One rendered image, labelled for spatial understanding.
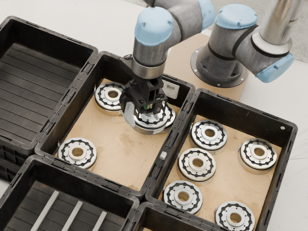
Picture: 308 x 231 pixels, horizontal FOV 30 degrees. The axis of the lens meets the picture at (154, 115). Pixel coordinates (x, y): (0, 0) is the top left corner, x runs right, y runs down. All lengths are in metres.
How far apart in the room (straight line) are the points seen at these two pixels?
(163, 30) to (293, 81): 0.96
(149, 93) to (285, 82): 0.85
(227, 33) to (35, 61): 0.58
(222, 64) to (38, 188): 0.68
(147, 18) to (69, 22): 0.94
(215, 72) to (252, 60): 0.18
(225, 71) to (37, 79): 0.57
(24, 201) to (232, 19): 0.77
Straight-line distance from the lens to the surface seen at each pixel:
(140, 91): 1.32
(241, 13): 1.73
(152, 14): 1.18
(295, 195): 1.77
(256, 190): 1.58
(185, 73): 1.82
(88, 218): 1.47
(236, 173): 1.60
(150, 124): 1.43
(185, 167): 1.54
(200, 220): 1.39
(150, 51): 1.19
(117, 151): 1.58
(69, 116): 1.58
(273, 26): 1.59
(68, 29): 2.06
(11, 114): 1.66
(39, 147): 1.46
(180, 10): 1.23
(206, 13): 1.25
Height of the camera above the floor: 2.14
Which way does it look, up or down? 52 degrees down
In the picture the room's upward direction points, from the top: 11 degrees clockwise
